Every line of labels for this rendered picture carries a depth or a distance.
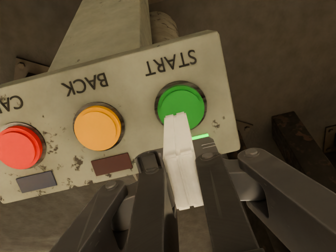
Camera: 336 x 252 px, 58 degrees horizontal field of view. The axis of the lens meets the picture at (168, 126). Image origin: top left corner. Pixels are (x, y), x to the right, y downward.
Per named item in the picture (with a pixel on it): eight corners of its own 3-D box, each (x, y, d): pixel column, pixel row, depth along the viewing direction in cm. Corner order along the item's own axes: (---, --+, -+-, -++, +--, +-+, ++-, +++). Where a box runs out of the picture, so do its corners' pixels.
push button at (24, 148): (52, 156, 29) (45, 165, 27) (13, 166, 29) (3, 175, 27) (36, 118, 28) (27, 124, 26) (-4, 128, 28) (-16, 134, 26)
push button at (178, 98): (206, 120, 28) (209, 126, 26) (164, 130, 28) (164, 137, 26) (197, 77, 26) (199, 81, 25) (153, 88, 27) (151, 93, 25)
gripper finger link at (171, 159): (192, 209, 15) (177, 212, 15) (184, 152, 22) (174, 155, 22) (177, 154, 14) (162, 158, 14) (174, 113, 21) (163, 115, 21)
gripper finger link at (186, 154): (177, 154, 14) (193, 150, 14) (174, 113, 21) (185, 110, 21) (192, 209, 15) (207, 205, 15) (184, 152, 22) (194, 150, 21)
